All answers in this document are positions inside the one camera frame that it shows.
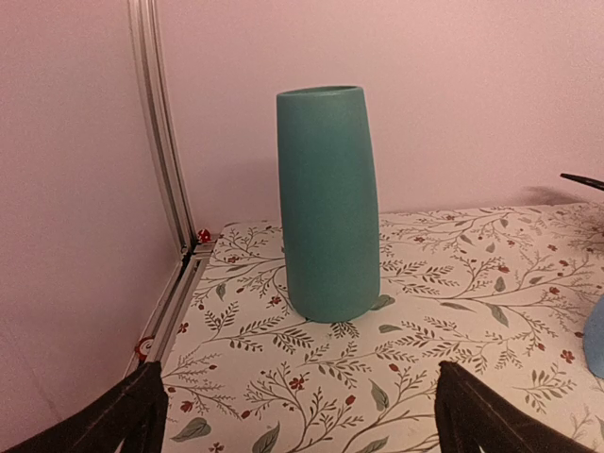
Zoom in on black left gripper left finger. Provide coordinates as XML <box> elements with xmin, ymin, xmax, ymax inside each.
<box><xmin>9</xmin><ymin>361</ymin><xmax>169</xmax><ymax>452</ymax></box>

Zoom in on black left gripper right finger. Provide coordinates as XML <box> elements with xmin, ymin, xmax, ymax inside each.
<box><xmin>434</xmin><ymin>361</ymin><xmax>590</xmax><ymax>453</ymax></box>

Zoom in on blue metronome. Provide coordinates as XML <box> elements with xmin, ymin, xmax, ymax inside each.
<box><xmin>583</xmin><ymin>297</ymin><xmax>604</xmax><ymax>378</ymax></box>

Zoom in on aluminium frame post left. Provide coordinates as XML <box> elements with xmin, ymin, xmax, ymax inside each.
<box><xmin>127</xmin><ymin>0</ymin><xmax>197</xmax><ymax>255</ymax></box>

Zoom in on floral table mat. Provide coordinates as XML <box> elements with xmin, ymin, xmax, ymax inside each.
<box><xmin>162</xmin><ymin>204</ymin><xmax>603</xmax><ymax>452</ymax></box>

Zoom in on teal ceramic vase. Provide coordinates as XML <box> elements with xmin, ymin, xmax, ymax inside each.
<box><xmin>277</xmin><ymin>86</ymin><xmax>380</xmax><ymax>324</ymax></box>

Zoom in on black music stand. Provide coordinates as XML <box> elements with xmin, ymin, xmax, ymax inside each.
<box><xmin>560</xmin><ymin>173</ymin><xmax>604</xmax><ymax>191</ymax></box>

